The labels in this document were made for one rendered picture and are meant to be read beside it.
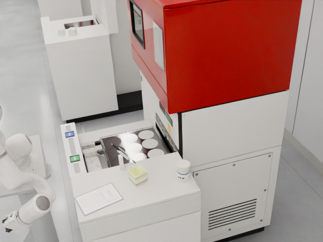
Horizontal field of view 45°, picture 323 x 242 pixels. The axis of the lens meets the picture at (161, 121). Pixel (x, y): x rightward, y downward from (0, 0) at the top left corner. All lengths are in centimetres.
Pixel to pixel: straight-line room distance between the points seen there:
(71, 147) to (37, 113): 241
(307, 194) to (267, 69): 155
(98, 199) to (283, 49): 126
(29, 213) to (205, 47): 113
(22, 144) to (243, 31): 125
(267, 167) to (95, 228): 124
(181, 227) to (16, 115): 312
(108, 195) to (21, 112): 302
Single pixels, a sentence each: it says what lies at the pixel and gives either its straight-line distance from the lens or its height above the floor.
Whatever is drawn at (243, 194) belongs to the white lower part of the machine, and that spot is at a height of 47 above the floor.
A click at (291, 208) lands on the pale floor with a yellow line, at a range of 339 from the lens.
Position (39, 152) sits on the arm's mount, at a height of 94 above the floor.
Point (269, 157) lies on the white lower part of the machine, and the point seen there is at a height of 74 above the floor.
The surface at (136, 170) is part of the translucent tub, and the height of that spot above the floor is 103.
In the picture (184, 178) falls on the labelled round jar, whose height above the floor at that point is 99.
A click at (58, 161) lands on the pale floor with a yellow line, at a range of 395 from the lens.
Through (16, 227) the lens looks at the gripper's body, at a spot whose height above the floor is 107.
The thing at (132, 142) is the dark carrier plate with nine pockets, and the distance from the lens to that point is 248.
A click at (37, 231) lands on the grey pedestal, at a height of 39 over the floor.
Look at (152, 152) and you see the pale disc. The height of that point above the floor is 90.
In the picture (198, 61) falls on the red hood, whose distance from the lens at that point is 203.
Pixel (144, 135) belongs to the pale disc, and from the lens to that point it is 253.
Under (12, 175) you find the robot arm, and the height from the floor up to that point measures 137.
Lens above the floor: 235
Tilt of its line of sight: 33 degrees down
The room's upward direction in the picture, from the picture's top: 3 degrees counter-clockwise
